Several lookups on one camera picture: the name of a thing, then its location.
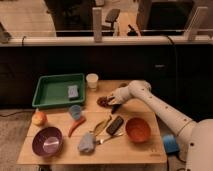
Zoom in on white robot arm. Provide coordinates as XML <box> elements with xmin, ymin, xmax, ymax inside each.
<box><xmin>108</xmin><ymin>80</ymin><xmax>213</xmax><ymax>171</ymax></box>

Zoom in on white paper cup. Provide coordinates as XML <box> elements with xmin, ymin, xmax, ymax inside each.
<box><xmin>86</xmin><ymin>73</ymin><xmax>99</xmax><ymax>89</ymax></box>

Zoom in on black rectangular block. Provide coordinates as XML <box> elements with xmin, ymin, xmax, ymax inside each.
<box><xmin>106</xmin><ymin>116</ymin><xmax>124</xmax><ymax>135</ymax></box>

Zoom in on blue crumpled cloth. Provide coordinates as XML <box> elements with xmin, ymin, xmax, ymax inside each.
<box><xmin>78</xmin><ymin>132</ymin><xmax>95</xmax><ymax>153</ymax></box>

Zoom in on green plastic tray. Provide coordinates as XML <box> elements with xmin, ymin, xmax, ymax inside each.
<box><xmin>32</xmin><ymin>73</ymin><xmax>86</xmax><ymax>109</ymax></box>

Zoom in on blue plastic cup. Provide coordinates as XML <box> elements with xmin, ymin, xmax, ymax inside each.
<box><xmin>69</xmin><ymin>105</ymin><xmax>81</xmax><ymax>120</ymax></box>

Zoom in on purple bowl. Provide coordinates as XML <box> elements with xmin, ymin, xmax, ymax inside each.
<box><xmin>32</xmin><ymin>127</ymin><xmax>63</xmax><ymax>157</ymax></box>

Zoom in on red apple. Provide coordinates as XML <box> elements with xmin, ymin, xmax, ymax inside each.
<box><xmin>32</xmin><ymin>112</ymin><xmax>47</xmax><ymax>126</ymax></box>

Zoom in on blue tape roll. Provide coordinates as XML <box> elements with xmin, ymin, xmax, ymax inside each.
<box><xmin>163</xmin><ymin>134</ymin><xmax>179</xmax><ymax>154</ymax></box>

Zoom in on red chili pepper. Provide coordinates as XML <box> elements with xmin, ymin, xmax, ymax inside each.
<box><xmin>68</xmin><ymin>116</ymin><xmax>86</xmax><ymax>137</ymax></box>

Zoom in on silver fork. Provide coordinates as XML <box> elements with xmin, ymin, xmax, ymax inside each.
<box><xmin>96</xmin><ymin>133</ymin><xmax>123</xmax><ymax>145</ymax></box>

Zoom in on red bowl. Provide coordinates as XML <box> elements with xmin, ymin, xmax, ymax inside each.
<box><xmin>125</xmin><ymin>117</ymin><xmax>151</xmax><ymax>143</ymax></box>

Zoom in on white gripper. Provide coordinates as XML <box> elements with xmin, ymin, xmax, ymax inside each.
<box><xmin>108</xmin><ymin>87</ymin><xmax>131</xmax><ymax>105</ymax></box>

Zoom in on dark red grape bunch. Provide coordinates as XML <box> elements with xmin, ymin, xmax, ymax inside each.
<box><xmin>97</xmin><ymin>96</ymin><xmax>112</xmax><ymax>107</ymax></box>

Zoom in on blue sponge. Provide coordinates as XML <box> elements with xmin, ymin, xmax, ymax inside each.
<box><xmin>68</xmin><ymin>85</ymin><xmax>79</xmax><ymax>99</ymax></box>

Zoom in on black office chair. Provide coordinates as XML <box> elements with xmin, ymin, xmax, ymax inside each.
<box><xmin>102</xmin><ymin>9</ymin><xmax>120</xmax><ymax>30</ymax></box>

